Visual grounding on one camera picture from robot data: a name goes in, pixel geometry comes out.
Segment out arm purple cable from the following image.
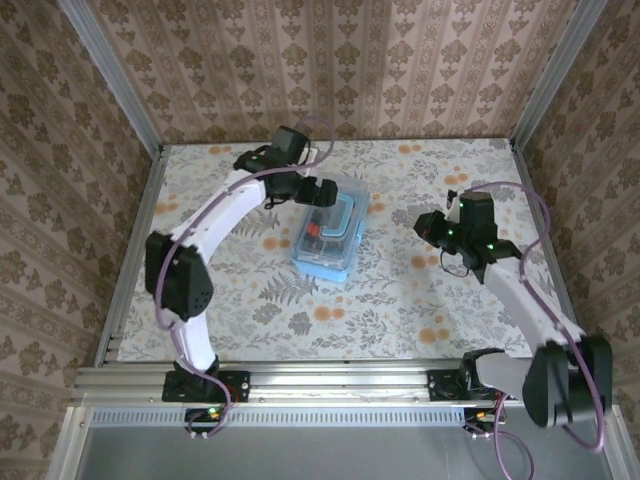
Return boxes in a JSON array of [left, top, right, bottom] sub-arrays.
[[467, 182, 609, 479], [153, 115, 336, 442]]

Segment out long aluminium base rail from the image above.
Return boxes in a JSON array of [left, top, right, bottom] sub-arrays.
[[69, 364, 614, 405]]

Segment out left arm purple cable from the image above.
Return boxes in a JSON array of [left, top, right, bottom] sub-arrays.
[[153, 115, 336, 442]]

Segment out blue clear-lid plastic tool box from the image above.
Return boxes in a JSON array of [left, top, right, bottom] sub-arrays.
[[290, 171, 372, 285]]

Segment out aluminium frame post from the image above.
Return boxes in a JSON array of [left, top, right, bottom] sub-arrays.
[[58, 0, 165, 156], [510, 0, 604, 151]]

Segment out left aluminium frame post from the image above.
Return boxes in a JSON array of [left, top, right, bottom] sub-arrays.
[[58, 0, 165, 156]]

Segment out right aluminium table rail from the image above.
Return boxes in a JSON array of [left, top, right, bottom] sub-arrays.
[[509, 139, 594, 366]]

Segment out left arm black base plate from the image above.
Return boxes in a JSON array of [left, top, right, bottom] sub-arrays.
[[160, 370, 252, 404]]

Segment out aluminium table rail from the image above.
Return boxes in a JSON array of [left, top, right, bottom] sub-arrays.
[[92, 145, 167, 369], [509, 139, 594, 366]]

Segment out slotted grey cable duct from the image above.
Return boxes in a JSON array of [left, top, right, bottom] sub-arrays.
[[91, 407, 466, 427]]

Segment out right aluminium frame post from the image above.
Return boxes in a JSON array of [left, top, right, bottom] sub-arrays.
[[510, 0, 604, 151]]

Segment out grey metal panel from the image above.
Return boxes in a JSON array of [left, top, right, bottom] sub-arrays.
[[47, 404, 640, 480]]

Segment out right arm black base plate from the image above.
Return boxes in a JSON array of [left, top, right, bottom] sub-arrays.
[[426, 368, 520, 402]]

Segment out left aluminium table rail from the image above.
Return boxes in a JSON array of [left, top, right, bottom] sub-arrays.
[[92, 145, 167, 369]]

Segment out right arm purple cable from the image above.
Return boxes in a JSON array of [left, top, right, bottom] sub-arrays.
[[467, 182, 609, 479]]

